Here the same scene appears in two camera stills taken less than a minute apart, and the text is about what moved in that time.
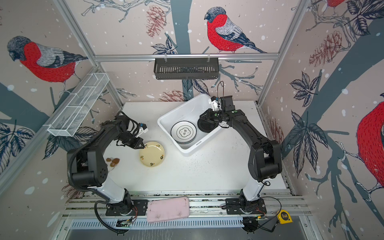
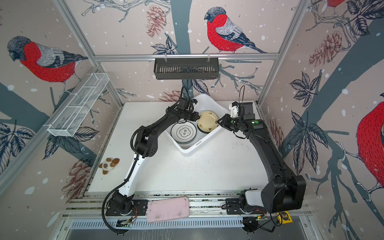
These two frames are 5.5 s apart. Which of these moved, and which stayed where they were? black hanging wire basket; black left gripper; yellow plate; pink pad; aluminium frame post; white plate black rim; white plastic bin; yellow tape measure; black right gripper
Moved: black right gripper; yellow plate; black left gripper
Stayed: yellow tape measure; white plastic bin; pink pad; black hanging wire basket; aluminium frame post; white plate black rim
